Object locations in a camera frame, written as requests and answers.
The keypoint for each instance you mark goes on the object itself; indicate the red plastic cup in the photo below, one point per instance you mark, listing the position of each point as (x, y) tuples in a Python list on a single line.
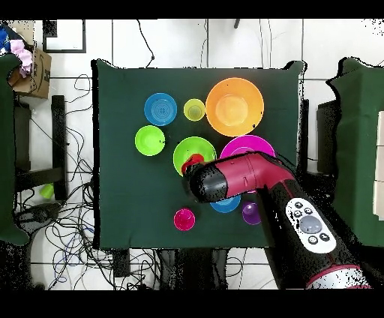
[(193, 160)]

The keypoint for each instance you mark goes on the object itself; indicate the large green plastic bowl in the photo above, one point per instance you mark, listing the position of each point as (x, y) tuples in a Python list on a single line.
[(192, 147)]

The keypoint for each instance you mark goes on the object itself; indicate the blue plastic bowl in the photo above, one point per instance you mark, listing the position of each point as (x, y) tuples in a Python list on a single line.
[(160, 109), (226, 205)]

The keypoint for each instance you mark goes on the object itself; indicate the large pink plastic bowl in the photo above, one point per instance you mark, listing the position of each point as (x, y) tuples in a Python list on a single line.
[(249, 142)]

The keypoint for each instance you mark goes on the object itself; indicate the crimson pink plastic cup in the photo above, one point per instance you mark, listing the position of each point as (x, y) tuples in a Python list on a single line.
[(184, 220)]

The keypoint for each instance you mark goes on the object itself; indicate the purple plastic cup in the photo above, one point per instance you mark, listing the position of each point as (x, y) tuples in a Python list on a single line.
[(250, 214)]

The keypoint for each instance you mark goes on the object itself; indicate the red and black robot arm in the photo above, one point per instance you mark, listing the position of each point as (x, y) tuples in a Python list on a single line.
[(249, 174)]

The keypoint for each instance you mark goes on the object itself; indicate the small green plastic bowl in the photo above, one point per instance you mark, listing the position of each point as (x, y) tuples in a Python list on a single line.
[(149, 140)]

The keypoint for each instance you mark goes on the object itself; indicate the yellow plastic cup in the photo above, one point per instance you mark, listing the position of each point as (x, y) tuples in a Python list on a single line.
[(194, 109)]

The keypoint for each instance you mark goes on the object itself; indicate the dark green table cloth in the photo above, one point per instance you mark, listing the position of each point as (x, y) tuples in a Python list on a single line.
[(126, 150)]

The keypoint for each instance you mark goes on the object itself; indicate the orange plastic bowl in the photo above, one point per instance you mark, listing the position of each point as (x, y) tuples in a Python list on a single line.
[(234, 107)]

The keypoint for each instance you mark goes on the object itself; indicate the black power strip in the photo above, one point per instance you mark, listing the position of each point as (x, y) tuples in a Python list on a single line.
[(121, 264)]

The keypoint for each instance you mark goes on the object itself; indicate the black metal stand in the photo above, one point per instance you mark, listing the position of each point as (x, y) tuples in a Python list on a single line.
[(58, 135)]

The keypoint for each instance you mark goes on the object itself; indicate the black box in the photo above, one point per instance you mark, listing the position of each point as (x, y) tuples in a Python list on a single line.
[(327, 135)]

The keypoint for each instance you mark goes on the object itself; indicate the green cup on floor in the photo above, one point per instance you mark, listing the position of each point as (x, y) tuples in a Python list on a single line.
[(47, 191)]

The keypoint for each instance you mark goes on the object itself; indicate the black base with knob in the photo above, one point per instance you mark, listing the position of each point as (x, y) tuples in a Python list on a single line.
[(39, 214)]

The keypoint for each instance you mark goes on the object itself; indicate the green-clothed side table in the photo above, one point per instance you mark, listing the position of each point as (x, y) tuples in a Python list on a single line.
[(6, 150), (357, 150)]

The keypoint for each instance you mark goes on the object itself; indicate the brown cardboard box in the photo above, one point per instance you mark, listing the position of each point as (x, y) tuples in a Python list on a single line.
[(42, 78)]

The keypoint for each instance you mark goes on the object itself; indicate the white boxes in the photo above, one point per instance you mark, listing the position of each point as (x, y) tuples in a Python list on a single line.
[(379, 165)]

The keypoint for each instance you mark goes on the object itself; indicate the pink cloth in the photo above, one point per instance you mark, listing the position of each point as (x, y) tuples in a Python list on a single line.
[(22, 54)]

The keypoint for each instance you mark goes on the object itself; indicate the blue bag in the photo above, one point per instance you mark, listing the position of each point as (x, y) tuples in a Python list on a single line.
[(4, 40)]

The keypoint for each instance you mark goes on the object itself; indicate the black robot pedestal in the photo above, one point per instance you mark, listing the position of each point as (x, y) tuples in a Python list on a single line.
[(195, 270)]

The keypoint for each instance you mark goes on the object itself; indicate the black square frame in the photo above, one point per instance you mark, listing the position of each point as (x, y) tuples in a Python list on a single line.
[(49, 30)]

